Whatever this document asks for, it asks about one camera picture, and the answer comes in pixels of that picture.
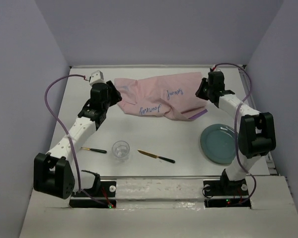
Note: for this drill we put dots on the clear drinking glass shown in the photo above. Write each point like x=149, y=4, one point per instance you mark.
x=121, y=151

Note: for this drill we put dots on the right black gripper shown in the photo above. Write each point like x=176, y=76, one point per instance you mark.
x=199, y=92

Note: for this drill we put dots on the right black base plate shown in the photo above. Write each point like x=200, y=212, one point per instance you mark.
x=218, y=195

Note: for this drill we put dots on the teal ceramic plate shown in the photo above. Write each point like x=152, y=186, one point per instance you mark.
x=218, y=144

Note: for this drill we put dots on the gold knife black handle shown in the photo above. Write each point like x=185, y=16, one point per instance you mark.
x=157, y=156

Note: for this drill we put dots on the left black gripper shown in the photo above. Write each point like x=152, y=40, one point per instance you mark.
x=115, y=94

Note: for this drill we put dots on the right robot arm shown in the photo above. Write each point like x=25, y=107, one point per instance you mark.
x=254, y=137

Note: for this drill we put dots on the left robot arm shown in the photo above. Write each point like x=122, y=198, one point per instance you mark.
x=56, y=172

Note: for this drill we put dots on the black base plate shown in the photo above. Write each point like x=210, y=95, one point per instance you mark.
x=105, y=196
x=218, y=195

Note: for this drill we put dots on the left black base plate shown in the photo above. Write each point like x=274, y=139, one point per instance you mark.
x=105, y=196

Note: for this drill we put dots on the pink cloth placemat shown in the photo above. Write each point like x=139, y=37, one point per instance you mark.
x=170, y=96

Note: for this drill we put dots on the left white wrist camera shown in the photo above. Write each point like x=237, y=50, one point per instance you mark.
x=96, y=77

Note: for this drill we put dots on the gold fork black handle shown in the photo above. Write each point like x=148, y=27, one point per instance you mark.
x=94, y=150

